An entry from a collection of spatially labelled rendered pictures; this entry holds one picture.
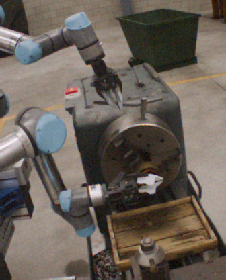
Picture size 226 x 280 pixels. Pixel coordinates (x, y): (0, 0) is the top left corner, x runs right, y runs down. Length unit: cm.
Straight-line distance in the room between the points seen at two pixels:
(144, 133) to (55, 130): 42
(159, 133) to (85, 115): 32
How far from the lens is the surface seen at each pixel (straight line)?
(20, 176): 167
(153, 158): 152
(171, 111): 165
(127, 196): 135
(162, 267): 104
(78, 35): 125
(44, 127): 117
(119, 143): 146
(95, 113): 163
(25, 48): 121
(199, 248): 139
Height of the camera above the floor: 183
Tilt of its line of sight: 24 degrees down
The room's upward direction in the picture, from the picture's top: 11 degrees counter-clockwise
